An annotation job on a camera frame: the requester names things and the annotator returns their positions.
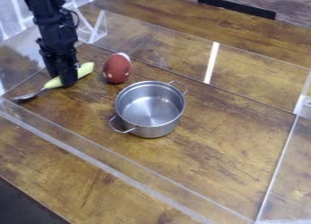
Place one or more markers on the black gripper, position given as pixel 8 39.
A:
pixel 58 51

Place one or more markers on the green handled metal spoon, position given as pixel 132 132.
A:
pixel 55 82

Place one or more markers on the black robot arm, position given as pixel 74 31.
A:
pixel 51 14

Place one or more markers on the small steel pot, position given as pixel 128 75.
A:
pixel 148 108

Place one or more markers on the black bar on table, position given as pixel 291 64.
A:
pixel 246 9

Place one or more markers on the clear acrylic triangle bracket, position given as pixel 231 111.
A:
pixel 91 33

